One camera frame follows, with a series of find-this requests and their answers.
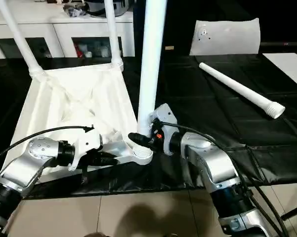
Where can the white glass-door cabinet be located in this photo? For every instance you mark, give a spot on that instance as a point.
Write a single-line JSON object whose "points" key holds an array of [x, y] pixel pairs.
{"points": [[39, 29]]}

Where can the white flat board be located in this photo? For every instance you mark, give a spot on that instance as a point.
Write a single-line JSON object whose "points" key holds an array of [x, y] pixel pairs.
{"points": [[289, 69]]}

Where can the red bottle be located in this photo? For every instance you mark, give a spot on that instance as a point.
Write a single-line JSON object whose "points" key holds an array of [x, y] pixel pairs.
{"points": [[78, 50]]}

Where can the black tall cabinet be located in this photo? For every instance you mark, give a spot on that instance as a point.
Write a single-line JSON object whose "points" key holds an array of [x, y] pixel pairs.
{"points": [[178, 27]]}

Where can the black tripod leg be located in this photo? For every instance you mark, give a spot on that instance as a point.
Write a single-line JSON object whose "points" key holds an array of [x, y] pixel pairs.
{"points": [[294, 212]]}

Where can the white plastic table leg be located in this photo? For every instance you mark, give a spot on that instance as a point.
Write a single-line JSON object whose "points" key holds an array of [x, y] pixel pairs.
{"points": [[23, 44], [237, 86], [152, 61], [113, 37]]}

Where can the black bar red light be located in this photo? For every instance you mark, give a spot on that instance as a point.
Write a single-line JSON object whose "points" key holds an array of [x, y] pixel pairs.
{"points": [[284, 44]]}

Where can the black work mat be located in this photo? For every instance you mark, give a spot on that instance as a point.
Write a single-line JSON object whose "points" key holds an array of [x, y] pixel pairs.
{"points": [[224, 111]]}

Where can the small white cup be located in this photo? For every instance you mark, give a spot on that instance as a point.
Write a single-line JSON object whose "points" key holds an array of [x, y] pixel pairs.
{"points": [[88, 54]]}

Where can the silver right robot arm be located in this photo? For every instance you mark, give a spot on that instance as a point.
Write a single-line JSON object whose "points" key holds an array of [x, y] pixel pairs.
{"points": [[212, 163]]}

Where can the white printed jar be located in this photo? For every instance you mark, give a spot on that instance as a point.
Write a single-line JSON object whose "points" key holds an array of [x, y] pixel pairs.
{"points": [[104, 51]]}

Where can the small tan label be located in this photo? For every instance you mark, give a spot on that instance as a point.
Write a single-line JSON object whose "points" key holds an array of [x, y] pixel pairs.
{"points": [[169, 48]]}

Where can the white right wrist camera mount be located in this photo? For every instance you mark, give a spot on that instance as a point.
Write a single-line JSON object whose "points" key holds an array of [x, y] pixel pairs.
{"points": [[166, 116]]}

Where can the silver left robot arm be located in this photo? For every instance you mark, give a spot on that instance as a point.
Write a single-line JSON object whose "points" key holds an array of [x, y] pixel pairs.
{"points": [[32, 160]]}

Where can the dark crumpled small pile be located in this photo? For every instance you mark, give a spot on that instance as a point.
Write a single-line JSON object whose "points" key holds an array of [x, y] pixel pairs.
{"points": [[74, 11]]}

